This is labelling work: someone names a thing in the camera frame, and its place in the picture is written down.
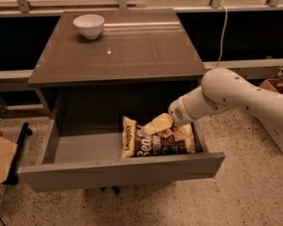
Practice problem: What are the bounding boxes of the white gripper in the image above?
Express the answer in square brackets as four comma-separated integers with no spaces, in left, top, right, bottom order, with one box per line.
[140,98,195,136]

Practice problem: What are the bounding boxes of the brown chip bag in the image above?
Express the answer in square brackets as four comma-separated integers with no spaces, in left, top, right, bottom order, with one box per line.
[120,117,196,158]

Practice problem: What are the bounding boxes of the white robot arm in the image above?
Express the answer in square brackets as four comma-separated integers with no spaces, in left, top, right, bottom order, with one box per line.
[141,68,283,152]

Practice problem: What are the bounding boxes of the grey cabinet with counter top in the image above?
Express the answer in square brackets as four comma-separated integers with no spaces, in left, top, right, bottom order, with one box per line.
[28,8,205,136]

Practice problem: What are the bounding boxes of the grey open top drawer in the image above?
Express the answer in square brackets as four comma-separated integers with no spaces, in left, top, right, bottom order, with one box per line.
[17,88,226,194]

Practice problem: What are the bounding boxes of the white ceramic bowl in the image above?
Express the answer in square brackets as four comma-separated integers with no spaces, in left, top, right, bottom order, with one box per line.
[73,14,105,40]

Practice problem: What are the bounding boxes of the cardboard box on right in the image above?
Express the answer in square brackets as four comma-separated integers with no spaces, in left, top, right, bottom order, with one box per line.
[259,76,283,94]

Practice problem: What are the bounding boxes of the cardboard box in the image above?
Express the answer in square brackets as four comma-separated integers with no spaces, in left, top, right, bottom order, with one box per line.
[259,76,283,94]
[0,132,19,209]

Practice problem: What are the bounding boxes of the black pole on floor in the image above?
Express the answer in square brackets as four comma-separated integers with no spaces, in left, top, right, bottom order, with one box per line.
[3,122,33,186]

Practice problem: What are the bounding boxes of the cardboard box on left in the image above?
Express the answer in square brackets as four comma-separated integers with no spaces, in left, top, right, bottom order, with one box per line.
[0,132,19,209]

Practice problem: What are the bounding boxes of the white hanging cable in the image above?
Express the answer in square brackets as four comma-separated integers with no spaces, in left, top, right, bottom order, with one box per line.
[215,4,229,68]

